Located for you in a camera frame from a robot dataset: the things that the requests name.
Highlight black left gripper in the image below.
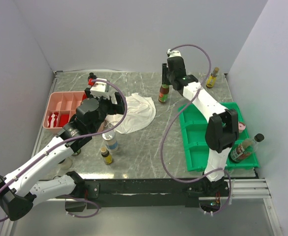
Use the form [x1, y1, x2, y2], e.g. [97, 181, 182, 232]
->
[85, 88, 125, 133]

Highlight red sauce bottle yellow cap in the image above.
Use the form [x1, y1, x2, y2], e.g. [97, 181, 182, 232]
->
[158, 84, 169, 103]

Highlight pink lid spice jar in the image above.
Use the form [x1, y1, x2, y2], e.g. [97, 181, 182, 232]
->
[238, 121, 246, 134]

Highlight dark sauce bottle black cap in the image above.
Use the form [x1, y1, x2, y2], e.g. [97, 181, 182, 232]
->
[229, 133, 265, 163]

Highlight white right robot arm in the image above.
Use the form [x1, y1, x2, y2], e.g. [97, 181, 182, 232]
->
[162, 51, 239, 196]

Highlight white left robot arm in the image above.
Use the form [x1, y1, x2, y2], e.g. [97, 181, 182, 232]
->
[0, 89, 127, 221]

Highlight red packet front compartment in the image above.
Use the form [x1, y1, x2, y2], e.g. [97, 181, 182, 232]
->
[59, 113, 70, 127]

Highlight pink compartment tray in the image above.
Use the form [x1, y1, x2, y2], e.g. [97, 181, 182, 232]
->
[43, 91, 87, 134]

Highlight black cap spice jar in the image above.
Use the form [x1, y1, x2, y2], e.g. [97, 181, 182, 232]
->
[88, 72, 97, 80]

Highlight silver lid jar near front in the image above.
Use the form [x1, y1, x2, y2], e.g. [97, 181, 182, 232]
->
[102, 130, 118, 152]

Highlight red white striped packet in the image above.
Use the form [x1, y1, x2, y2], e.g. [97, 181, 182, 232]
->
[46, 111, 59, 128]

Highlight white crumpled cloth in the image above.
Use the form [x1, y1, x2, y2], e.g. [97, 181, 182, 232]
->
[115, 93, 156, 134]

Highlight yellow bottle cork cap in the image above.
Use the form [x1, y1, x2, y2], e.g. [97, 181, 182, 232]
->
[206, 67, 219, 89]

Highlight small yellow dropper bottle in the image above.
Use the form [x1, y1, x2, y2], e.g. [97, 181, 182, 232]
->
[100, 147, 113, 165]

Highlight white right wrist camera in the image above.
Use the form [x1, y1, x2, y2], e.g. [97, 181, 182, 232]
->
[167, 49, 181, 58]

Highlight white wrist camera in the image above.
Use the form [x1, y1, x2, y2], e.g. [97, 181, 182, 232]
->
[88, 78, 110, 99]
[167, 49, 181, 58]

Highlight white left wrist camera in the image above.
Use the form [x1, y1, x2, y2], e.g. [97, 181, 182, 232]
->
[88, 78, 110, 99]

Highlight black front mounting rail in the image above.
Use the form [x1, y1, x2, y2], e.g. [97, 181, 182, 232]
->
[55, 178, 233, 209]

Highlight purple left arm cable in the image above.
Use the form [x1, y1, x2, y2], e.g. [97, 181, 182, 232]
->
[0, 78, 128, 223]

